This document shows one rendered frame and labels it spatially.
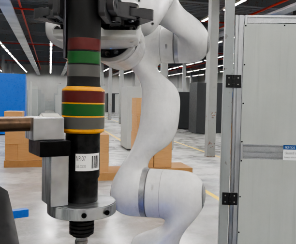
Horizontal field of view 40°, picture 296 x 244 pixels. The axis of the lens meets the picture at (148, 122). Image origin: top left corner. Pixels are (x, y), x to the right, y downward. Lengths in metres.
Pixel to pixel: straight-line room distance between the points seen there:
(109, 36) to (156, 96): 0.56
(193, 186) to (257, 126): 1.31
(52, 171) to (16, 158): 9.28
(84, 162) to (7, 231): 0.17
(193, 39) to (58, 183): 0.70
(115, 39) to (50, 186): 0.18
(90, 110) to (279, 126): 1.92
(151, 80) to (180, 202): 0.31
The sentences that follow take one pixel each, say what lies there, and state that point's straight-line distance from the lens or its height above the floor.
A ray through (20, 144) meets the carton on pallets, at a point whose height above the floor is 0.51.
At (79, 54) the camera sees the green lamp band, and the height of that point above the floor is 1.58.
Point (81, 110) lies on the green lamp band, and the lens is 0.40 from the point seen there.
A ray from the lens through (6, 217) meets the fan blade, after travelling 0.55.
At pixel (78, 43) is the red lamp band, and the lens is 0.41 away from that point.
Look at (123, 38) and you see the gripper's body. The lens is 0.48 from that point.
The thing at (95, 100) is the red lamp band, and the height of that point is 1.54.
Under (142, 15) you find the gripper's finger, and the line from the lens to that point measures 0.47.
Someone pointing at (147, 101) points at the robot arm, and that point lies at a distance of 1.03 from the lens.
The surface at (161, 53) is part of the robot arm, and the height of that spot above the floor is 1.66.
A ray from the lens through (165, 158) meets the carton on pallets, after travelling 8.67.
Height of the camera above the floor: 1.54
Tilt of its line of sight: 3 degrees down
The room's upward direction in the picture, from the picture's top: 1 degrees clockwise
